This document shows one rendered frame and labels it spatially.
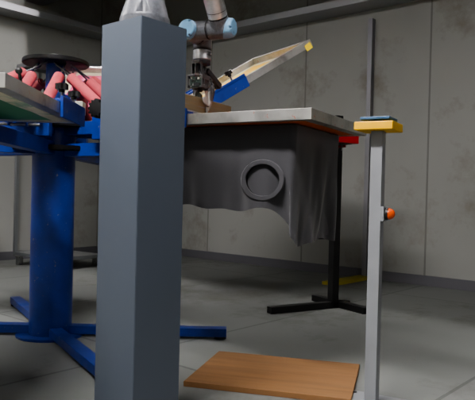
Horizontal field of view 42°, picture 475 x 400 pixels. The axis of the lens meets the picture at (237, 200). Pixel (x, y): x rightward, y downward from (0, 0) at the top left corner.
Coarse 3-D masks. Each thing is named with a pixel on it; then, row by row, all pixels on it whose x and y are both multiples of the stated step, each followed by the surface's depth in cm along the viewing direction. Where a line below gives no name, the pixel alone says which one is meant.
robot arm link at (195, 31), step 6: (180, 24) 237; (186, 24) 236; (192, 24) 235; (198, 24) 237; (204, 24) 236; (192, 30) 236; (198, 30) 237; (204, 30) 236; (192, 36) 237; (198, 36) 238; (204, 36) 237; (192, 42) 244; (198, 42) 244
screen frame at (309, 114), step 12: (300, 108) 200; (312, 108) 199; (192, 120) 221; (204, 120) 219; (216, 120) 216; (228, 120) 214; (240, 120) 211; (252, 120) 209; (264, 120) 207; (276, 120) 205; (288, 120) 203; (300, 120) 202; (312, 120) 201; (324, 120) 209; (336, 120) 219; (348, 132) 236; (360, 132) 243
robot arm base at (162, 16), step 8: (128, 0) 180; (136, 0) 178; (144, 0) 178; (152, 0) 179; (160, 0) 181; (128, 8) 179; (136, 8) 177; (144, 8) 178; (152, 8) 178; (160, 8) 180; (120, 16) 181; (128, 16) 178; (136, 16) 177; (152, 16) 177; (160, 16) 179
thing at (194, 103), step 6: (186, 96) 239; (192, 96) 243; (186, 102) 239; (192, 102) 243; (198, 102) 247; (216, 102) 259; (192, 108) 243; (198, 108) 247; (204, 108) 251; (210, 108) 255; (216, 108) 259; (222, 108) 264; (228, 108) 268
